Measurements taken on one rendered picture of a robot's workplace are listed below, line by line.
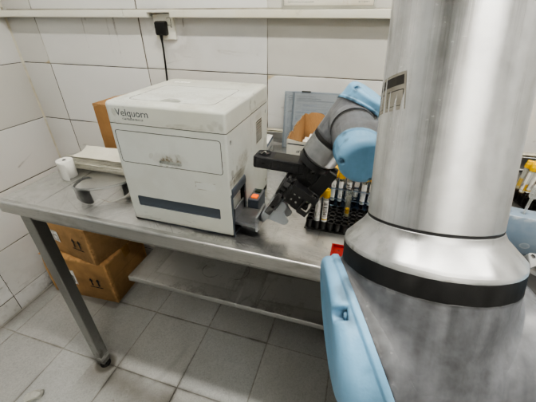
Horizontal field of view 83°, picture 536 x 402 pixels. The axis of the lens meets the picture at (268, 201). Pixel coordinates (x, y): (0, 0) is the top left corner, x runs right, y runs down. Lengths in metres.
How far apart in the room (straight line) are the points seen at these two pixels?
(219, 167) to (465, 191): 0.51
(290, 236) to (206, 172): 0.25
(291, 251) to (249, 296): 0.74
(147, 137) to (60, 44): 1.09
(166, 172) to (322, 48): 0.71
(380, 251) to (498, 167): 0.08
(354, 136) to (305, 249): 0.33
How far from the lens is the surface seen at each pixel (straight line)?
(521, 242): 0.84
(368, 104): 0.54
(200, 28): 1.31
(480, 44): 0.20
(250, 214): 0.73
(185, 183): 0.71
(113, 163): 1.12
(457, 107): 0.20
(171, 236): 0.77
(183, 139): 0.66
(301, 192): 0.62
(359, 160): 0.45
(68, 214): 0.97
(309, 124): 1.16
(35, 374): 1.82
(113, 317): 1.85
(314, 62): 1.18
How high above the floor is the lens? 1.33
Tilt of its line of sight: 32 degrees down
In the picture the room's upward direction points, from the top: straight up
